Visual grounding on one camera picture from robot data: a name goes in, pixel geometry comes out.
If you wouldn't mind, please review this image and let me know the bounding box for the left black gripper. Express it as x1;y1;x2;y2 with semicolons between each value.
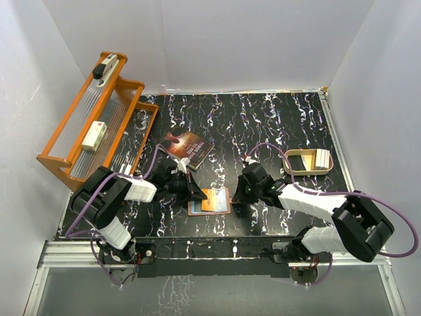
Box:
164;171;207;202

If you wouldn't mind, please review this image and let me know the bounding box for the gold VIP card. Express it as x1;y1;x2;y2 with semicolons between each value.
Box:
201;188;228;213

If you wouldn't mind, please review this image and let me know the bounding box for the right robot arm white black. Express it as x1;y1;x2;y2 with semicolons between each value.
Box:
232;162;395;263

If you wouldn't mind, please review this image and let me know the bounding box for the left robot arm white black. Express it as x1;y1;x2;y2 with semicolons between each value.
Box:
68;158;207;263

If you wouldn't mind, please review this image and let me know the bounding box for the stack of credit cards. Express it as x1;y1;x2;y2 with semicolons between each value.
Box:
314;149;330;170

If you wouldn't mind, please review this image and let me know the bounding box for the dark paperback book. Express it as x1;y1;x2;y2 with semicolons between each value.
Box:
160;126;214;171

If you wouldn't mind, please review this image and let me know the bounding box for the beige oval tray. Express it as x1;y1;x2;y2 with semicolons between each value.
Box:
283;149;334;176

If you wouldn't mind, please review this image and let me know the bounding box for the orange wooden shelf rack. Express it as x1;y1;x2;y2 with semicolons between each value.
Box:
37;51;159;192

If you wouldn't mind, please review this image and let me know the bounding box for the small white green box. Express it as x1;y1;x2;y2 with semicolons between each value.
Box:
82;120;107;151

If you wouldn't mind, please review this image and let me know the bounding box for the black white stapler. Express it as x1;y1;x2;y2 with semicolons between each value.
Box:
92;54;119;88

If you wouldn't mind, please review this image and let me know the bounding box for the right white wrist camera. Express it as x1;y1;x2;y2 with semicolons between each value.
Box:
243;156;259;165

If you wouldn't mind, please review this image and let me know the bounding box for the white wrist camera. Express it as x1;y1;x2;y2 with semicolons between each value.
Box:
177;157;190;174
243;156;259;165

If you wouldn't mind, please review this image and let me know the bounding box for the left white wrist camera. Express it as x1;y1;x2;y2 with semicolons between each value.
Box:
177;157;190;174

